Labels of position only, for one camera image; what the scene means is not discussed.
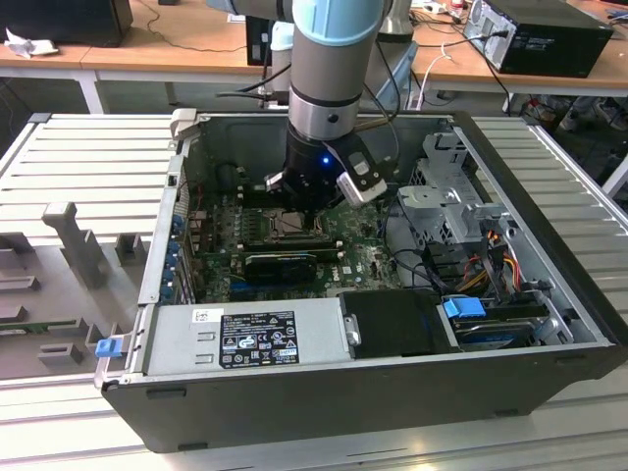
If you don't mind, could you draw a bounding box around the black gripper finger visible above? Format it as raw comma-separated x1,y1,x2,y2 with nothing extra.
310,189,345,232
283,188,314,232

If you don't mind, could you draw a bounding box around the metal socket cover frame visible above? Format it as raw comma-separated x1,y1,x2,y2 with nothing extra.
267,209,329,241

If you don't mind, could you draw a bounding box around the CPU socket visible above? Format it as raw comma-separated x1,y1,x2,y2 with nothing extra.
264,205,331,242

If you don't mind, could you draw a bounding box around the green motherboard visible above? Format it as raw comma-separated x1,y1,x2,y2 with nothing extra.
188,188,418,303

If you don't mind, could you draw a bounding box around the grey metal drive cage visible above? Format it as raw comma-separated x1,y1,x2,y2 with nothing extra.
395,131,517,247

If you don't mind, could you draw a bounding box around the pale blue teach pendant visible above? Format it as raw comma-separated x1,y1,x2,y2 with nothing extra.
377,41,419,108

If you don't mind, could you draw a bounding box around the small black upright PC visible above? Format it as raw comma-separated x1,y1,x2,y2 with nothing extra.
244,14,277,68

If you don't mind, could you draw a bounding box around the wooden desk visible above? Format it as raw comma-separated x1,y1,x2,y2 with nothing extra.
0,0,628,117

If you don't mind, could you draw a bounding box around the hard disk in blue carrier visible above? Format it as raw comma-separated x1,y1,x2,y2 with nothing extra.
441,295,541,353

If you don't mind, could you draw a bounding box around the grey power supply unit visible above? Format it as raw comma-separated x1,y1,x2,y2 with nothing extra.
141,297,353,378

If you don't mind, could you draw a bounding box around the black open PC case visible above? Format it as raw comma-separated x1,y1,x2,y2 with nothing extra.
92,108,628,455

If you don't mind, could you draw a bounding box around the grey parts rack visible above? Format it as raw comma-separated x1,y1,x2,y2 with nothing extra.
0,199,154,383

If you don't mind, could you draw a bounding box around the blue plastic case latch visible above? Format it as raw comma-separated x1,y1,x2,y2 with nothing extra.
95,337,122,360

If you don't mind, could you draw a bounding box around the large black desktop PC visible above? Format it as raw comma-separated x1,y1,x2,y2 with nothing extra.
463,0,615,79

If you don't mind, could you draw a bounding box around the black box on desk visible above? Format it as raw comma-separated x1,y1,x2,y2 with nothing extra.
0,0,134,49

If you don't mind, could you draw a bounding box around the crumpled white paper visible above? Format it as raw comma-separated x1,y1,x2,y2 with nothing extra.
3,26,61,61

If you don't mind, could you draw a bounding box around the small silver wrist camera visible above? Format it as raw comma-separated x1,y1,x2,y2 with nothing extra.
263,170,291,198

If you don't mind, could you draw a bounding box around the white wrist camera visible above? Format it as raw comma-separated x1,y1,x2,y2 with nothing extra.
336,134,390,206

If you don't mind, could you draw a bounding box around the grey case hinge bracket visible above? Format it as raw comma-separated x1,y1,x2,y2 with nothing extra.
169,108,200,144

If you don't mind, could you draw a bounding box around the white cable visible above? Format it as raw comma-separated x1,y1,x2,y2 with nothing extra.
405,42,453,110

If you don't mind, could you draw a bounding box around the yellow and red wire bundle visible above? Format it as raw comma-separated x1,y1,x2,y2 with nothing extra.
455,243,522,291

